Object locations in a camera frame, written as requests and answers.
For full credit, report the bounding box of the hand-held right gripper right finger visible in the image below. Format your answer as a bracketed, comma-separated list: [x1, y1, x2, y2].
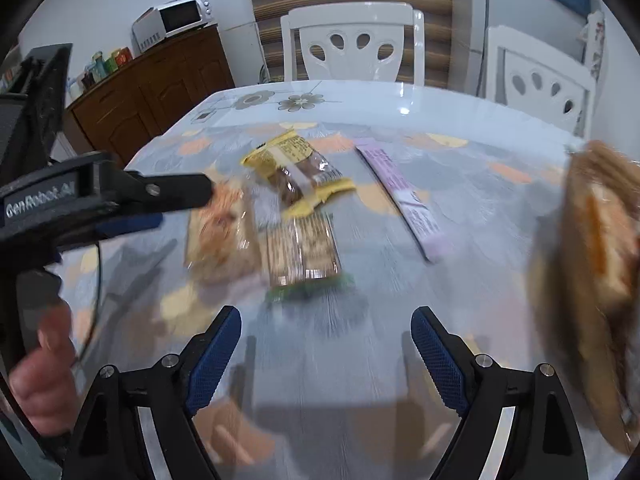
[410, 306, 590, 480]

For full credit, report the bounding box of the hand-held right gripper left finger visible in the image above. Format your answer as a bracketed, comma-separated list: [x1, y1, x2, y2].
[61, 305, 243, 480]

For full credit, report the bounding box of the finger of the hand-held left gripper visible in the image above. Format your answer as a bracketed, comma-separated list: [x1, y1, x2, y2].
[96, 212, 167, 241]
[124, 171, 215, 212]

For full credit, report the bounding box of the clear orange snack pack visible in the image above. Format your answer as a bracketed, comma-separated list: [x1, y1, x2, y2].
[185, 180, 261, 283]

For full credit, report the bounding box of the tan wooden bowl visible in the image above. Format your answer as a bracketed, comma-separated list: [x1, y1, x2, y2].
[527, 139, 640, 456]

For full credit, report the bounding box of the person's left hand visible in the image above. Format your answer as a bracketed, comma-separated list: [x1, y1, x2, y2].
[9, 304, 78, 436]

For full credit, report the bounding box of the brown wooden cabinet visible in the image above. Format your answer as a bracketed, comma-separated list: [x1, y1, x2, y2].
[65, 24, 236, 166]

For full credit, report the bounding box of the yellow snack packet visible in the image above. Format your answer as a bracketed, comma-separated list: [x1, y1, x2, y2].
[240, 129, 357, 220]

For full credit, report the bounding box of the brown green-edged snack bar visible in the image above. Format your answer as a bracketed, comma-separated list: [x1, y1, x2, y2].
[260, 212, 356, 303]

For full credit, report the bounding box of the cluster of small jars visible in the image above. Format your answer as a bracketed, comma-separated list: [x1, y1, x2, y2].
[67, 46, 133, 101]

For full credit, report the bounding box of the purple stick packet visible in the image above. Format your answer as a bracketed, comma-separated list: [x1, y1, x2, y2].
[354, 144, 446, 263]

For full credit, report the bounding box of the white microwave oven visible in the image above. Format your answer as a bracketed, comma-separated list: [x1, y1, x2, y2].
[131, 0, 213, 56]

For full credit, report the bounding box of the white plastic chair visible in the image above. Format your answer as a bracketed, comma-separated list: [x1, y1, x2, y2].
[484, 25, 598, 138]
[280, 2, 426, 86]

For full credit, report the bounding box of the black cable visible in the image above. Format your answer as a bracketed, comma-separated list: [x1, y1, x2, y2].
[75, 240, 103, 361]

